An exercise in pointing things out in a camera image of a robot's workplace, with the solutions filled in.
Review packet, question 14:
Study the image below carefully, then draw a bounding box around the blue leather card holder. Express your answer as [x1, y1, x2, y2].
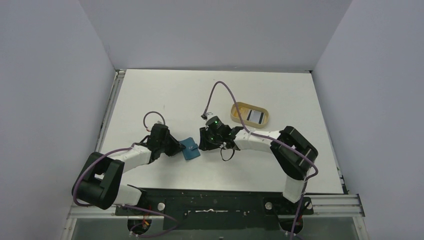
[180, 137, 201, 161]

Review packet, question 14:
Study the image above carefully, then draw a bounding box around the grey striped credit card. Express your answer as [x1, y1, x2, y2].
[246, 109, 265, 124]

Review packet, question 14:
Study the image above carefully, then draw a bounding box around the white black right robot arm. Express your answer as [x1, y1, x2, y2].
[199, 116, 319, 203]

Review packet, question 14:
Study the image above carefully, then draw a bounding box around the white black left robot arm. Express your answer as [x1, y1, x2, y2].
[71, 123, 186, 210]

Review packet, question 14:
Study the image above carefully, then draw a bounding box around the beige oval plastic tray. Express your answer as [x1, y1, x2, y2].
[237, 102, 269, 129]

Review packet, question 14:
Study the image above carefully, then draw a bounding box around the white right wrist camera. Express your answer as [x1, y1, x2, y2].
[201, 112, 214, 121]

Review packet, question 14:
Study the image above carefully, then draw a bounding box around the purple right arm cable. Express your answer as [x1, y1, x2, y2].
[202, 81, 320, 240]

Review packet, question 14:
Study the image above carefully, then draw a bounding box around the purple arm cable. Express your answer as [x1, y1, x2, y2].
[202, 81, 320, 240]
[71, 110, 181, 239]

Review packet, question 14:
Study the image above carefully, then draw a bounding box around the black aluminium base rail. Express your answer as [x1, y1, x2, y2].
[67, 188, 365, 233]

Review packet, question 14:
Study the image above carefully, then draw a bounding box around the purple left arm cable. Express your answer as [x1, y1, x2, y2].
[71, 110, 181, 239]

